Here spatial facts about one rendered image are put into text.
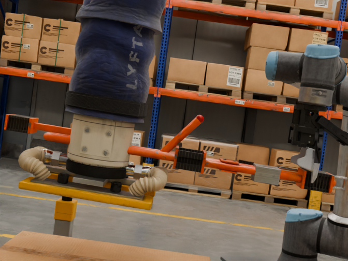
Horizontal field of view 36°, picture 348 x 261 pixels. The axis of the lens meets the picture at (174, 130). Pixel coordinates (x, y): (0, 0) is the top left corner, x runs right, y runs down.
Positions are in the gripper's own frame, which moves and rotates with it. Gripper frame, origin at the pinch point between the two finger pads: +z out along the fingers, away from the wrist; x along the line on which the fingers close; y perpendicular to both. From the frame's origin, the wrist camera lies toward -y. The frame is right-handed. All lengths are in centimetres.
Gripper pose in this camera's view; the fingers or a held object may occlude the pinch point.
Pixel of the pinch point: (310, 177)
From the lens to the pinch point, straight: 155.1
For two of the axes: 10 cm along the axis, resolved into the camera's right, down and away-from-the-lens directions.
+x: -0.3, 0.4, -10.0
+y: -9.9, -1.4, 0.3
